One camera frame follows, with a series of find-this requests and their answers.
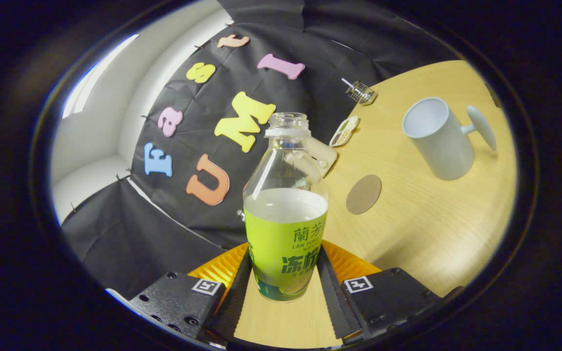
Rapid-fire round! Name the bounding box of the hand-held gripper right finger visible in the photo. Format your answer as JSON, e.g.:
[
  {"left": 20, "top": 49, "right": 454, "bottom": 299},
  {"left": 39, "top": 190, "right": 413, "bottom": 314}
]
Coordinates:
[{"left": 316, "top": 239, "right": 443, "bottom": 342}]

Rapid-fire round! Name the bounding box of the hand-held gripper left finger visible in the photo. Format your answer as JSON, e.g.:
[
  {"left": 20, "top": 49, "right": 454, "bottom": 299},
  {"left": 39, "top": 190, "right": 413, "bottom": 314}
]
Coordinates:
[{"left": 129, "top": 243, "right": 253, "bottom": 344}]

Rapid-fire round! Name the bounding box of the juice bottle with green label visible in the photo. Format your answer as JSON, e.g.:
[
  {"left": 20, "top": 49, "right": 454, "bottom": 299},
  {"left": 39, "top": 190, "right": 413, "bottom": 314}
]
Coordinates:
[{"left": 242, "top": 112, "right": 330, "bottom": 302}]

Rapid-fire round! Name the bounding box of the round brown coaster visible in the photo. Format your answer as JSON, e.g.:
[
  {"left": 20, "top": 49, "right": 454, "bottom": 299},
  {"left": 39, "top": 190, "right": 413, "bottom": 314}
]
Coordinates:
[{"left": 345, "top": 174, "right": 382, "bottom": 215}]

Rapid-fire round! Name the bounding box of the white cup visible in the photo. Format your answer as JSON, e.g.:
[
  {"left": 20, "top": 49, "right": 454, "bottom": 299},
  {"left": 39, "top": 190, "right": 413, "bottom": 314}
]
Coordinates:
[{"left": 402, "top": 97, "right": 498, "bottom": 181}]

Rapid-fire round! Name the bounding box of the wooden table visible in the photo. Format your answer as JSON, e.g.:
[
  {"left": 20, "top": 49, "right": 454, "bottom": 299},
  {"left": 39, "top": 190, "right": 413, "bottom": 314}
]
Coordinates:
[{"left": 232, "top": 59, "right": 518, "bottom": 349}]

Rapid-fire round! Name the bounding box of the white toaster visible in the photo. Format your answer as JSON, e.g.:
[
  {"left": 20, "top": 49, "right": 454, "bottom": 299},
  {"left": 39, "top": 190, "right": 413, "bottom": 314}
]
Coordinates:
[{"left": 304, "top": 136, "right": 338, "bottom": 177}]

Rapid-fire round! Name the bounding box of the white divided tray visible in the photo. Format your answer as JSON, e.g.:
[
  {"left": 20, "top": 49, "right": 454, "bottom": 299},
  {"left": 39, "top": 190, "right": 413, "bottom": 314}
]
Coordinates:
[{"left": 329, "top": 115, "right": 360, "bottom": 147}]

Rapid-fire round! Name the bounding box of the ceiling light panel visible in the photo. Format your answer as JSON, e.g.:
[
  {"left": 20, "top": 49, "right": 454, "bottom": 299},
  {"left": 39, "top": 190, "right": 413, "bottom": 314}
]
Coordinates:
[{"left": 61, "top": 33, "right": 140, "bottom": 120}]

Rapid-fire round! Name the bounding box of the wire mesh holder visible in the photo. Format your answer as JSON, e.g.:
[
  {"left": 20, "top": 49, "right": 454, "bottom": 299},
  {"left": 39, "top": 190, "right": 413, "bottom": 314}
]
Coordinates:
[{"left": 347, "top": 82, "right": 378, "bottom": 106}]

